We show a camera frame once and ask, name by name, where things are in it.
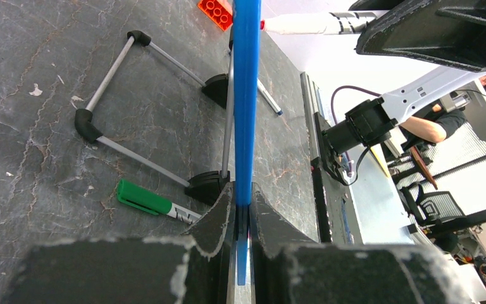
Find black whiteboard foot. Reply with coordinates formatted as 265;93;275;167
201;73;228;109
184;171;230;206

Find blue framed whiteboard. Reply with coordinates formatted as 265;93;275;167
232;1;261;286

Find blue cap marker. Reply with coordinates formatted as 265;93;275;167
257;79;283;116

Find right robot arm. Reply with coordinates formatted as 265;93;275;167
321;0;486;156

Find black whiteboard foot left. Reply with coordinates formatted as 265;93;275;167
184;171;230;206

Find grey whiteboard stand frame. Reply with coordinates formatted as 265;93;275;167
73;30;233;187

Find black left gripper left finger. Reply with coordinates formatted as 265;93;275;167
1;183;235;303

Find orange window toy block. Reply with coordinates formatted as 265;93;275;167
197;0;233;31

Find person in black shirt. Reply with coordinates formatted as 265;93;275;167
399;100;467;150

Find black whiteboard foot right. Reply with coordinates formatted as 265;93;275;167
201;73;228;109

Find aluminium rail frame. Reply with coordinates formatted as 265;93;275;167
300;72;414;244

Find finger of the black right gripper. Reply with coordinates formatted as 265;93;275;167
356;0;486;72
348;0;406;11

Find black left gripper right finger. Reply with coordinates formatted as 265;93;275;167
249;184;471;303

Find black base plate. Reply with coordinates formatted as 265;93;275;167
311;112;356;244

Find green cap marker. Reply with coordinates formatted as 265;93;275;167
117;179;202;225

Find black office chair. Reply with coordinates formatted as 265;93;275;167
398;183;486;238

